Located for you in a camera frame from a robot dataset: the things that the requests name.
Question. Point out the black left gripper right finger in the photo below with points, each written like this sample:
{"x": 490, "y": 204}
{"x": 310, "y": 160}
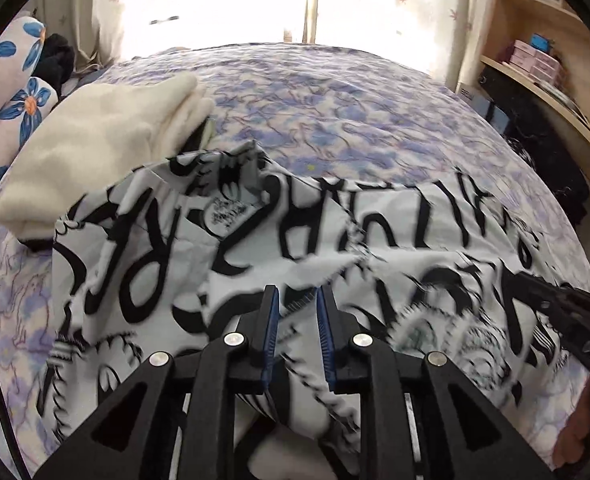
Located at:
{"x": 420, "y": 418}

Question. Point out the black clothes pile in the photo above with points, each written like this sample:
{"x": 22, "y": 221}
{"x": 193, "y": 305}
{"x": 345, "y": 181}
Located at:
{"x": 56, "y": 62}

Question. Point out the wooden bookshelf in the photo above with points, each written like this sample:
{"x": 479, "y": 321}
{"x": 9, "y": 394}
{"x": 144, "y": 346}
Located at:
{"x": 569, "y": 42}

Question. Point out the pink boxes on shelf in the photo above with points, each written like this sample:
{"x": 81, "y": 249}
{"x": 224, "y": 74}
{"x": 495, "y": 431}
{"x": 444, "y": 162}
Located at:
{"x": 537, "y": 64}

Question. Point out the blue flower pillow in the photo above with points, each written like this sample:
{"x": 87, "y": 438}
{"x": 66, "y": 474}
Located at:
{"x": 21, "y": 116}
{"x": 21, "y": 44}

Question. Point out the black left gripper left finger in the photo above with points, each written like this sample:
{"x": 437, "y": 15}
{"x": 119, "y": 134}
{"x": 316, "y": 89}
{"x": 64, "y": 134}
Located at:
{"x": 174, "y": 417}

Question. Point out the purple floral bed sheet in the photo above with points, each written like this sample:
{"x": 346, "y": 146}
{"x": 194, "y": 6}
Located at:
{"x": 318, "y": 112}

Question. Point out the upper blue flower pillow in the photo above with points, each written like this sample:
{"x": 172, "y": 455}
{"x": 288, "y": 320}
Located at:
{"x": 21, "y": 44}

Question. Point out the right human hand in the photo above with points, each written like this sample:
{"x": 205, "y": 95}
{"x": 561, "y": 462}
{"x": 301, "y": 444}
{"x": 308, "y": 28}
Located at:
{"x": 571, "y": 453}

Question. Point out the lower blue flower pillow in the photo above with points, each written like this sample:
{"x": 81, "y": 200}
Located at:
{"x": 21, "y": 116}

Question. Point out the black white graffiti print garment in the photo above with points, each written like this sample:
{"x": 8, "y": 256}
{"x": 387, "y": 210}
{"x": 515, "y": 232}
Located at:
{"x": 169, "y": 257}

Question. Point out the white floral curtain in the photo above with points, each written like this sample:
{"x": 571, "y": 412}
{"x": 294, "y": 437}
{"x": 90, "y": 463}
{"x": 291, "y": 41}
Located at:
{"x": 442, "y": 38}

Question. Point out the cream folded blanket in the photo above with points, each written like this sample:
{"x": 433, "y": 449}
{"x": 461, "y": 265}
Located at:
{"x": 92, "y": 140}

